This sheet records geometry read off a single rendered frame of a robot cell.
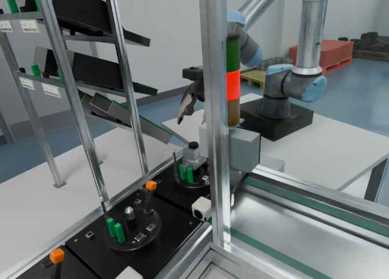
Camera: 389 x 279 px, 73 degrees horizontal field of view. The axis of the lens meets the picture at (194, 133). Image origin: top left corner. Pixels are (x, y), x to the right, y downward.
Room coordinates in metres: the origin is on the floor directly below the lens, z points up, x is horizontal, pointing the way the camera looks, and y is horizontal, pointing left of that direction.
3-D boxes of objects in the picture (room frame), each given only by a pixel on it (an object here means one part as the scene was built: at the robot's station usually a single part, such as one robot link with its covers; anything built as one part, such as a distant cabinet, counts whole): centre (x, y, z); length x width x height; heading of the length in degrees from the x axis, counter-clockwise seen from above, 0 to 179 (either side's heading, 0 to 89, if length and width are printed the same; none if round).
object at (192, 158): (0.66, 0.01, 1.06); 0.08 x 0.04 x 0.07; 140
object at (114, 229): (0.47, 0.17, 1.01); 0.24 x 0.24 x 0.13; 50
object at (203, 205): (0.53, -0.01, 0.97); 0.05 x 0.05 x 0.04; 50
